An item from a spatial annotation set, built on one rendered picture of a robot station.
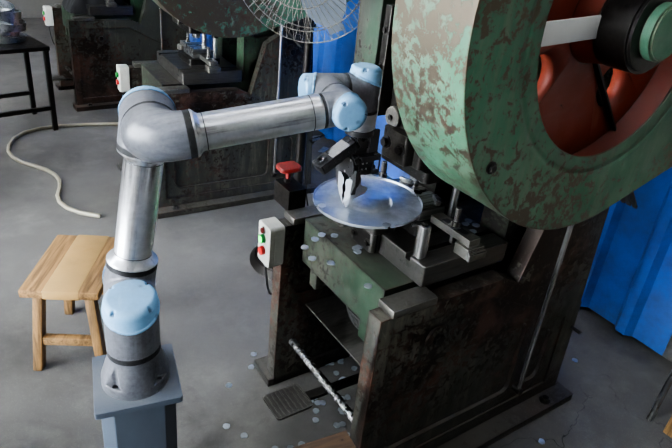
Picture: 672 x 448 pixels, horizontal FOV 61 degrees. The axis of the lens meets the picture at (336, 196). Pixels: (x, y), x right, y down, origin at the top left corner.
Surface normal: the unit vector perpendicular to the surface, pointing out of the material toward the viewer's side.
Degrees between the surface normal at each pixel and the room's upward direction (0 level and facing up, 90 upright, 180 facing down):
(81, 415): 0
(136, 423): 90
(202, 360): 0
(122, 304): 7
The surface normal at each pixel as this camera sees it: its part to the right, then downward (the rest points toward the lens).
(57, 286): 0.10, -0.89
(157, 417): 0.37, 0.44
